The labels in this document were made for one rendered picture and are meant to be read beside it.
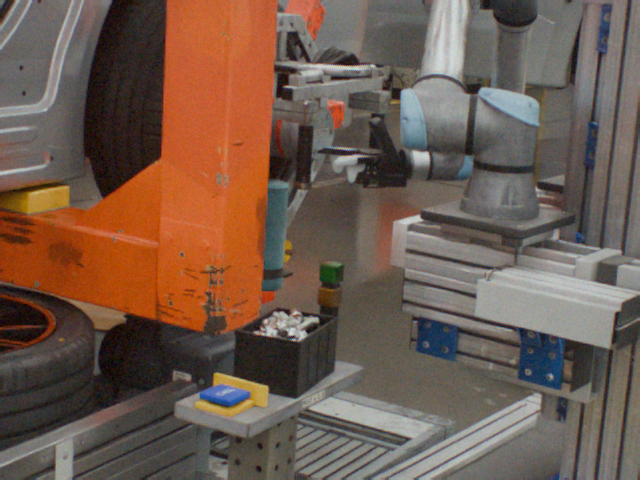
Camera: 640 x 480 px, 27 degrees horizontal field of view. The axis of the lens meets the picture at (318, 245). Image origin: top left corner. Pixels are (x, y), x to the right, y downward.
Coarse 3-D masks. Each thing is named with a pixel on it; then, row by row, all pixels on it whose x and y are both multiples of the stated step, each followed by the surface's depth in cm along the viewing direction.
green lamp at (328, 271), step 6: (324, 264) 271; (330, 264) 271; (336, 264) 272; (342, 264) 273; (324, 270) 271; (330, 270) 271; (336, 270) 270; (342, 270) 273; (324, 276) 272; (330, 276) 271; (336, 276) 271; (342, 276) 273; (324, 282) 272; (330, 282) 271; (336, 282) 271
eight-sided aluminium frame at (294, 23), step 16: (288, 16) 323; (288, 32) 329; (304, 32) 332; (288, 48) 336; (304, 48) 333; (320, 160) 348; (288, 176) 346; (288, 192) 346; (304, 192) 344; (288, 208) 339; (288, 224) 340
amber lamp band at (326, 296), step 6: (318, 288) 273; (324, 288) 272; (330, 288) 272; (336, 288) 272; (342, 288) 274; (318, 294) 273; (324, 294) 272; (330, 294) 272; (336, 294) 272; (342, 294) 274; (318, 300) 273; (324, 300) 273; (330, 300) 272; (336, 300) 273; (342, 300) 275; (330, 306) 272
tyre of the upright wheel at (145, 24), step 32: (160, 0) 317; (128, 32) 312; (160, 32) 308; (96, 64) 313; (128, 64) 307; (160, 64) 303; (96, 96) 311; (128, 96) 306; (160, 96) 301; (96, 128) 311; (128, 128) 307; (160, 128) 302; (96, 160) 315; (128, 160) 309; (288, 160) 351
